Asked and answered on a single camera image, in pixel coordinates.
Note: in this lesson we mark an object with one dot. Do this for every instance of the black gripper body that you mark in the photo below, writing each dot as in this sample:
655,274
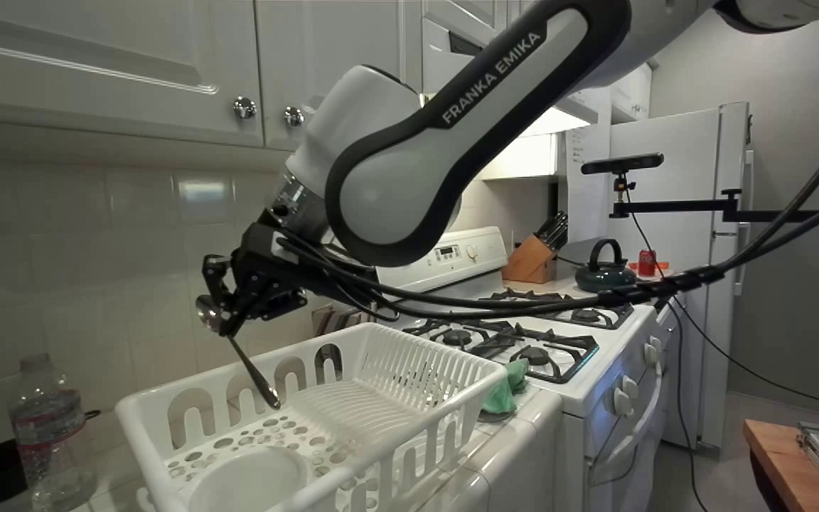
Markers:
251,281

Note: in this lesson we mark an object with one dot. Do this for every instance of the large silver spoon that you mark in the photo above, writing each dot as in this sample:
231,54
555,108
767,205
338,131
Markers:
260,382

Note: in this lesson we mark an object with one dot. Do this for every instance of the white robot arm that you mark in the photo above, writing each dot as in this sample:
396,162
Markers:
379,165

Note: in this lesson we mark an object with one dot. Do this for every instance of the white cutlery holder cup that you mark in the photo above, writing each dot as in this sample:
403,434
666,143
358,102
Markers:
251,482

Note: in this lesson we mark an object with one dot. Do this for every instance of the white dish rack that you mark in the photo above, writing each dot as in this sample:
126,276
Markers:
372,414

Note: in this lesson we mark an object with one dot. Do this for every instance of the wooden knife block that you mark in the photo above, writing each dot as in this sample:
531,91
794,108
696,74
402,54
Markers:
536,253

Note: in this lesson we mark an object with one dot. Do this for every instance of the green sponge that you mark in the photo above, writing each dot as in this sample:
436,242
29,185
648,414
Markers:
500,398

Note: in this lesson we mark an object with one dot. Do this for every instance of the black stove grate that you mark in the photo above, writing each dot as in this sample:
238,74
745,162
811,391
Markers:
557,348

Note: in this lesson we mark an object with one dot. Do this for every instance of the clear plastic water bottle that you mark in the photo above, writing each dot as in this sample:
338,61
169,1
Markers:
48,429

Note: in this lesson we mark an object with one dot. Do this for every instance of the white upper cabinets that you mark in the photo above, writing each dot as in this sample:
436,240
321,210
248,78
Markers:
160,78

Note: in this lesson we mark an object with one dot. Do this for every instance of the dark green kettle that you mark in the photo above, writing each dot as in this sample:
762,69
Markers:
602,269

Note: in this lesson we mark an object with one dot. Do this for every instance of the white stove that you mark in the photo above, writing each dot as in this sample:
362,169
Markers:
605,364

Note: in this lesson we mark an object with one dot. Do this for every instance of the white refrigerator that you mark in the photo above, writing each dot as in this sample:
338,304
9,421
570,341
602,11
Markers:
706,153

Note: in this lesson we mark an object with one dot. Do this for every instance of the wooden table top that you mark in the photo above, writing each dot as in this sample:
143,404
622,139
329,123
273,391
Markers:
784,469

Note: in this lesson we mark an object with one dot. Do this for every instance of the black camera on mount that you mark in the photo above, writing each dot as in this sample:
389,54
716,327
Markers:
622,162

